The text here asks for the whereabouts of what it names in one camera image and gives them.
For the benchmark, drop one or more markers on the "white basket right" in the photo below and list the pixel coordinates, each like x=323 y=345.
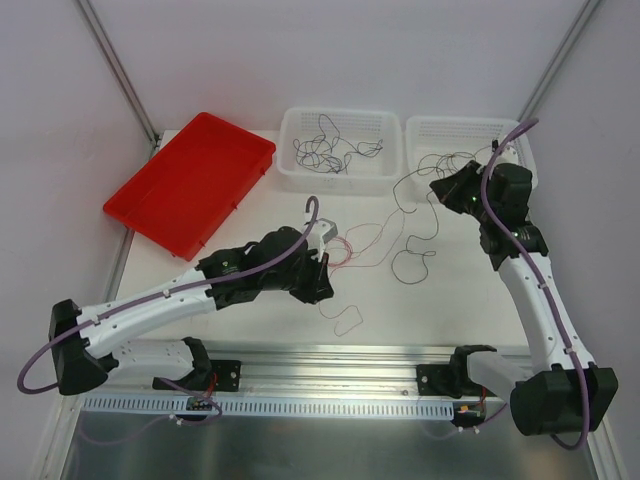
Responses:
x=438 y=146

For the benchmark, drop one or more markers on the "white slotted cable duct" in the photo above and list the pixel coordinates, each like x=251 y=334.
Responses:
x=273 y=407

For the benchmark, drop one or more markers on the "red plastic tray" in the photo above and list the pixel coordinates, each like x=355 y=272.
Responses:
x=185 y=192

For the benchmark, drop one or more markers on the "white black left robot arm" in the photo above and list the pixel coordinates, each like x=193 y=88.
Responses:
x=105 y=342

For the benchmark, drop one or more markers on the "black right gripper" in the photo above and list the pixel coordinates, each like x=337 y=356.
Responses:
x=461 y=185

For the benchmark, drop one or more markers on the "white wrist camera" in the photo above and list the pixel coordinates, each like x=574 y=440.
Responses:
x=508 y=155
x=321 y=232

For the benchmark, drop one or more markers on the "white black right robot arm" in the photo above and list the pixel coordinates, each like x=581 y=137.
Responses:
x=566 y=392

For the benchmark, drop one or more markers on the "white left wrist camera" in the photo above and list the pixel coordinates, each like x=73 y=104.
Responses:
x=321 y=232

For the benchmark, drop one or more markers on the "aluminium rail base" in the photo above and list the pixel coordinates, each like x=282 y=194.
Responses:
x=328 y=371

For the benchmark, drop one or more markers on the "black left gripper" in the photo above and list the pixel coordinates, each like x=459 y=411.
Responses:
x=314 y=279

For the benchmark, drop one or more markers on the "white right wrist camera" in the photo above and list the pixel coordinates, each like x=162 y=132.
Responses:
x=508 y=155

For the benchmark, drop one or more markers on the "white basket middle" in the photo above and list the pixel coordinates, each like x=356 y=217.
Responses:
x=339 y=151

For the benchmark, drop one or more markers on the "white basket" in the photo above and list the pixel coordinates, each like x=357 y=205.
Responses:
x=339 y=151
x=438 y=146

